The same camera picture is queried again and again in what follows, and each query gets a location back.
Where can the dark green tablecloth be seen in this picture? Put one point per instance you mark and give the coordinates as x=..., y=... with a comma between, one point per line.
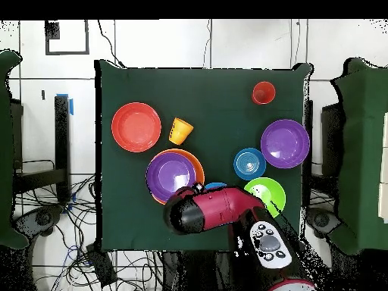
x=197, y=100

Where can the black metal stand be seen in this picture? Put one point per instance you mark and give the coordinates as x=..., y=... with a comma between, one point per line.
x=62, y=145

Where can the blue tape strip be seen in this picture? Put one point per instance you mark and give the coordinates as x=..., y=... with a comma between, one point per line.
x=71, y=107

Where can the black pedestal leg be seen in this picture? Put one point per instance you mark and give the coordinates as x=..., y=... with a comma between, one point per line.
x=42, y=218
x=321, y=219

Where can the purple bowl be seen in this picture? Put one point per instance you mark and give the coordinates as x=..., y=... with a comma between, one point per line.
x=285, y=142
x=166, y=175

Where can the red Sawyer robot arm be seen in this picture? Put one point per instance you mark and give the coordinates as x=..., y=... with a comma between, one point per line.
x=218, y=206

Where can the red shallow bowl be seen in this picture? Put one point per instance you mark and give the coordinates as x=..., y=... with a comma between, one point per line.
x=136, y=126

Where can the small translucent blue bowl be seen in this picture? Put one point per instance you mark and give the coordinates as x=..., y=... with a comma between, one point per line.
x=249, y=163

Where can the green cloth side table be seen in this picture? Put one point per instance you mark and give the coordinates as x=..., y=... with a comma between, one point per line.
x=6, y=151
x=363, y=151

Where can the white box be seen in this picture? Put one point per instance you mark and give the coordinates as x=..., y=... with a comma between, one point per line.
x=384, y=197

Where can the green bowl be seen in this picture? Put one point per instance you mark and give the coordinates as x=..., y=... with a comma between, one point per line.
x=272, y=191

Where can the orange cup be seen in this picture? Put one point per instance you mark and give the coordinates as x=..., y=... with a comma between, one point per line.
x=180, y=131

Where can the large orange bowl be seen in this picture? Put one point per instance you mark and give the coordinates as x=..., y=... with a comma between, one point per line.
x=198, y=166

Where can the red cup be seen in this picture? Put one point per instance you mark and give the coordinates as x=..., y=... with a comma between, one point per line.
x=263, y=92

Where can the black power brick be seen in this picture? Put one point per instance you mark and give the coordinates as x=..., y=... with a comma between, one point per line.
x=101, y=265

